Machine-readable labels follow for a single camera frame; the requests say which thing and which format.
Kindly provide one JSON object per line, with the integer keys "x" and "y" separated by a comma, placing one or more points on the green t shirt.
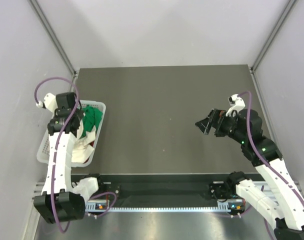
{"x": 93, "y": 117}

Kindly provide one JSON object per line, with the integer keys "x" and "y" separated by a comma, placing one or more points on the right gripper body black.
{"x": 226, "y": 125}

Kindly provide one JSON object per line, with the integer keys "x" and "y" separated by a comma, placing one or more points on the white plastic laundry basket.
{"x": 43, "y": 152}

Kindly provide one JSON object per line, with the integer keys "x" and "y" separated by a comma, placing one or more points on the white t shirt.
{"x": 83, "y": 149}

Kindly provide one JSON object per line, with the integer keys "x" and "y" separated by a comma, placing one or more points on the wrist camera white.
{"x": 236, "y": 105}
{"x": 49, "y": 102}

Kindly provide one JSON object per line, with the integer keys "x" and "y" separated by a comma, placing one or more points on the right aluminium frame post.
{"x": 289, "y": 6}

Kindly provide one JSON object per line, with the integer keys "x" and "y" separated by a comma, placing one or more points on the grey slotted cable duct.
{"x": 99, "y": 206}

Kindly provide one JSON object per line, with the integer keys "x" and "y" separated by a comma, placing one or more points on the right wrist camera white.
{"x": 236, "y": 105}

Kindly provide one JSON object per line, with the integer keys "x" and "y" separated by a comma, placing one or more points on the left aluminium frame post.
{"x": 52, "y": 35}

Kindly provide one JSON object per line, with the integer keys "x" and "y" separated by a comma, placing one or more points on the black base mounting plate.
{"x": 163, "y": 190}

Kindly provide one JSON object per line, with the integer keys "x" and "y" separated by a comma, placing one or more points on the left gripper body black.
{"x": 80, "y": 114}

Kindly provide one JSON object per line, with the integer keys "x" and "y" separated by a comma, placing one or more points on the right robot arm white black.
{"x": 285, "y": 213}

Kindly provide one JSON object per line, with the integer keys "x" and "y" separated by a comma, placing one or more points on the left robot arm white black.
{"x": 59, "y": 200}

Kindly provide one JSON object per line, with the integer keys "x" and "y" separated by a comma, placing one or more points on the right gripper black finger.
{"x": 204, "y": 127}
{"x": 205, "y": 120}

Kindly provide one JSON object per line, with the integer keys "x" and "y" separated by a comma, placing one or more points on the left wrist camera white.
{"x": 49, "y": 102}

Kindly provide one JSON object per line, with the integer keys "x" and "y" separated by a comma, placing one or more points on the aluminium frame post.
{"x": 289, "y": 6}
{"x": 52, "y": 35}

